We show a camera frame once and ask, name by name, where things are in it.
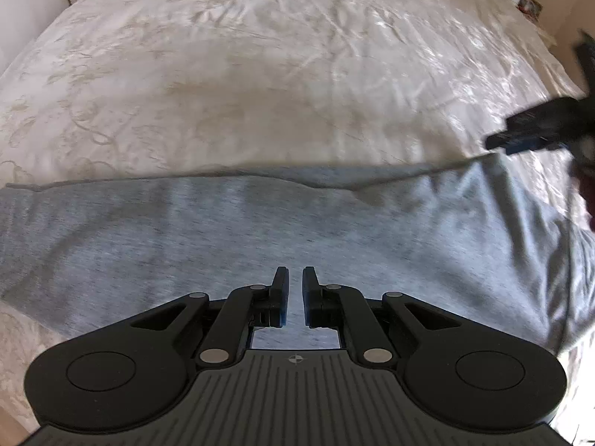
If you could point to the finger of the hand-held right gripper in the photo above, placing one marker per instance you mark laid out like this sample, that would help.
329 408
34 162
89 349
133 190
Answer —
534 125

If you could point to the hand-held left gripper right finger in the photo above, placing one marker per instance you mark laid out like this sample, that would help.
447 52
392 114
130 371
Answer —
307 299

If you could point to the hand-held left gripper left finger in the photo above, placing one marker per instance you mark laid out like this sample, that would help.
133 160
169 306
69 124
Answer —
280 299

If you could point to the grey pants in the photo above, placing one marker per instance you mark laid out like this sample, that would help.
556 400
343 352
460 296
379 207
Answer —
186 232

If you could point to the small red item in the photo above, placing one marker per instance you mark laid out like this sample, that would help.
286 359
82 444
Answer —
530 4

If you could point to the cream patterned bedspread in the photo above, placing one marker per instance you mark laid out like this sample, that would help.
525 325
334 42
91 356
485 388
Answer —
279 79

